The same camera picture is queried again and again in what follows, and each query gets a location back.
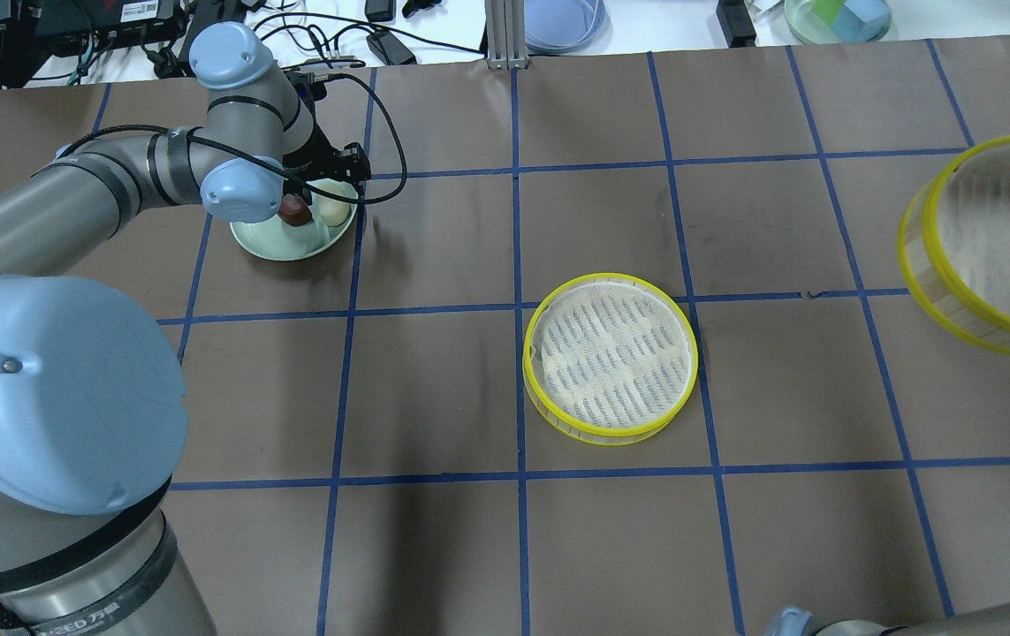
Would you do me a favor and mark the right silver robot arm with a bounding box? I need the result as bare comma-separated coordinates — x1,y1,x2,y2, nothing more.
763,602,1010,635

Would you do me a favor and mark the brown steamed bun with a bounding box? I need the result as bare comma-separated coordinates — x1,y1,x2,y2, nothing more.
277,194,312,228

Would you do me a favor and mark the black power adapter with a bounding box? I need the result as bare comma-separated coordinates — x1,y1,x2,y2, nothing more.
366,31,417,67

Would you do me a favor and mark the light green plate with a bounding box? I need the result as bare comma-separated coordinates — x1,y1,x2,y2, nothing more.
229,178,359,261

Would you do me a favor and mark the white steamed bun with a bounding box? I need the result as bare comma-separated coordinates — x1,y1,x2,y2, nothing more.
317,197,354,228

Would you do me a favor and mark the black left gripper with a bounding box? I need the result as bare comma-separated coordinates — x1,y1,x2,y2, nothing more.
283,72,371,186

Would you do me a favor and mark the aluminium frame post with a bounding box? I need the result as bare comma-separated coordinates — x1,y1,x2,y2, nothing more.
484,0,529,70

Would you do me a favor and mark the green bowl with blocks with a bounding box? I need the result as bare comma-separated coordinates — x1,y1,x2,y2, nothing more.
783,1,892,44

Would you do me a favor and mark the blue plate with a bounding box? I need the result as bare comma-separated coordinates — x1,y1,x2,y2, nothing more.
524,1,607,54

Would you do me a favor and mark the yellow bamboo steamer basket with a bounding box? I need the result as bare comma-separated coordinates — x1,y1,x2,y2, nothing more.
521,271,700,447

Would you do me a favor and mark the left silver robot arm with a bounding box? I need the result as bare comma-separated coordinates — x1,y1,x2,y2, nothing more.
0,23,371,635

